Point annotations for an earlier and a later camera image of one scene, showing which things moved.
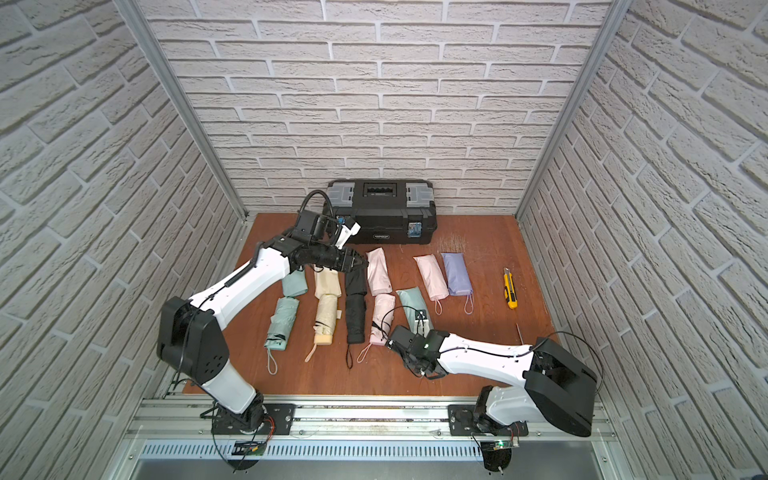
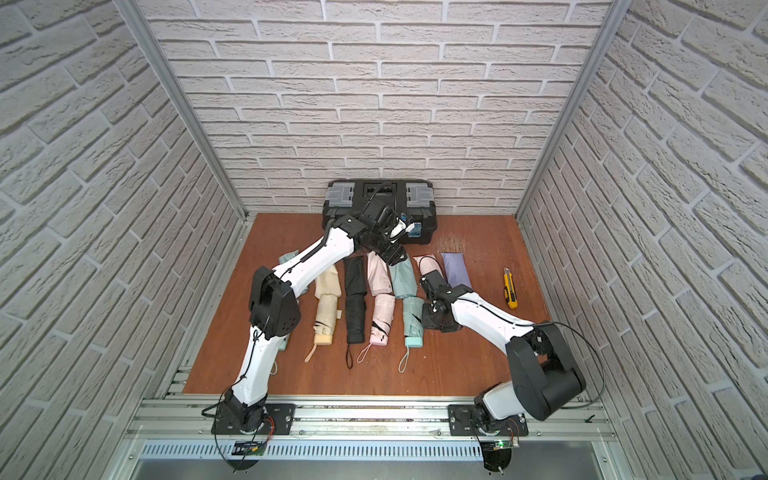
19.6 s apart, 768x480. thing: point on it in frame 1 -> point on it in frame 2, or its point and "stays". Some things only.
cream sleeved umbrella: x=327 y=315 stays
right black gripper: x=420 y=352 -> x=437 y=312
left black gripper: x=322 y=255 -> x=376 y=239
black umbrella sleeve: x=356 y=279 stays
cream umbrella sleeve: x=326 y=282 stays
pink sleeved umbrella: x=383 y=311 stays
